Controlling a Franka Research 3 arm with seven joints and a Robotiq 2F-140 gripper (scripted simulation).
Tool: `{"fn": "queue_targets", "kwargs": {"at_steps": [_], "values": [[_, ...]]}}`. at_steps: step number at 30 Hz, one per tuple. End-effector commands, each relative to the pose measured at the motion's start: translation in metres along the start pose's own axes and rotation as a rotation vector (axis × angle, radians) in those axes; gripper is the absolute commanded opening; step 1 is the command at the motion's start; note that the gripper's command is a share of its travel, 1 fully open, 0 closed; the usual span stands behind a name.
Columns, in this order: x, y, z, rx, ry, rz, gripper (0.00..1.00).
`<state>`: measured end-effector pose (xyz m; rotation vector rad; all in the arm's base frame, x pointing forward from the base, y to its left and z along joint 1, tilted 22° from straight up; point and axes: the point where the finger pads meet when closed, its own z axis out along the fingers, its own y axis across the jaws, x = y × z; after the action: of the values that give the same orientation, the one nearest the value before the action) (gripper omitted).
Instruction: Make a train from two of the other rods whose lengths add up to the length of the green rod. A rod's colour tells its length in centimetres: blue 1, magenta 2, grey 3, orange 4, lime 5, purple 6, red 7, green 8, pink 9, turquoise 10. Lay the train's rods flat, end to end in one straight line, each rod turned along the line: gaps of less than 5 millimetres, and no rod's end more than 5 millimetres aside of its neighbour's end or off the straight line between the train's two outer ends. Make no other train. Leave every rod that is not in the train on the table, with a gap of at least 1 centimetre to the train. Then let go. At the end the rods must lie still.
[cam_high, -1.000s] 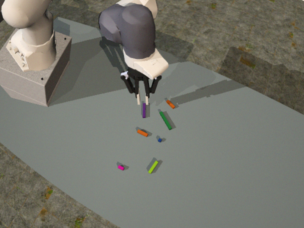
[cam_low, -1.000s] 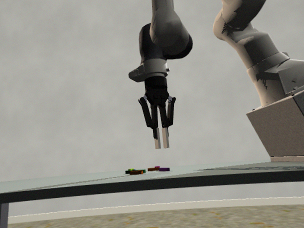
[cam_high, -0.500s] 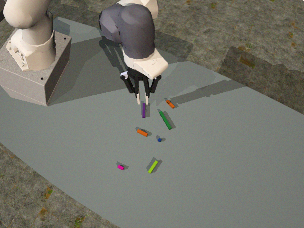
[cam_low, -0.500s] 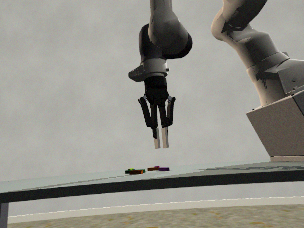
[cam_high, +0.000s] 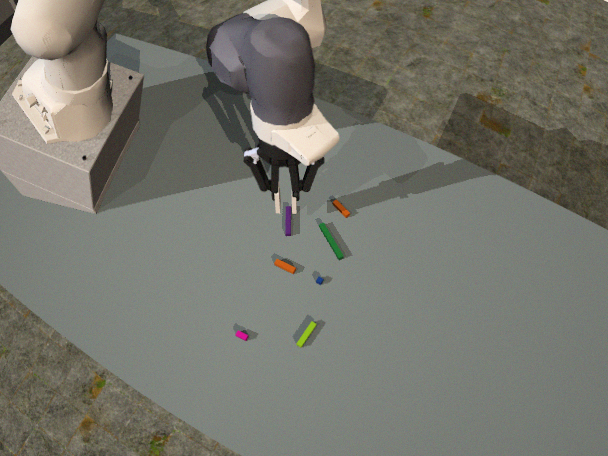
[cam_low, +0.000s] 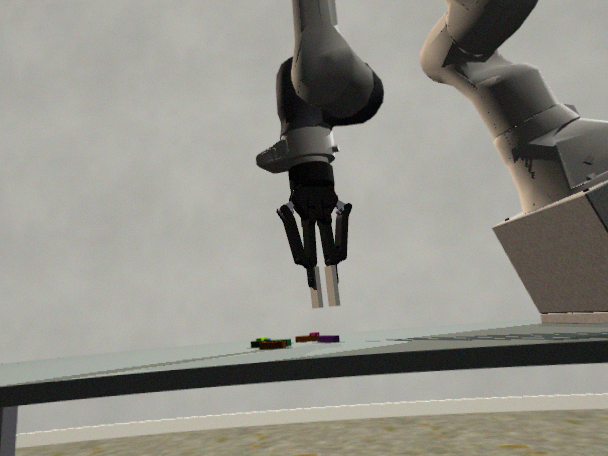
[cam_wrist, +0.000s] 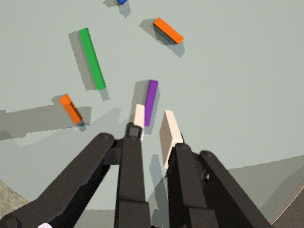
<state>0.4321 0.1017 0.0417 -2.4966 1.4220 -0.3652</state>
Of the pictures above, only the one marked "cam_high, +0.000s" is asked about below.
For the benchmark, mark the orange rod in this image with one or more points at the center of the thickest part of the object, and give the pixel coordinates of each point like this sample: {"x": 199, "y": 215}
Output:
{"x": 341, "y": 208}
{"x": 285, "y": 266}

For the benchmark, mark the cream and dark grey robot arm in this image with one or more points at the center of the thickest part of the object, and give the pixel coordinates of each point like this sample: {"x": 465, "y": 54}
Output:
{"x": 270, "y": 58}

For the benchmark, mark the purple rod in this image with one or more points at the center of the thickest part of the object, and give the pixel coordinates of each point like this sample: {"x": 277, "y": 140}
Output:
{"x": 288, "y": 221}

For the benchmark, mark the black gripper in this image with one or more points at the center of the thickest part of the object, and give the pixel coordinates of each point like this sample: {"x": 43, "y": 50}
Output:
{"x": 265, "y": 151}

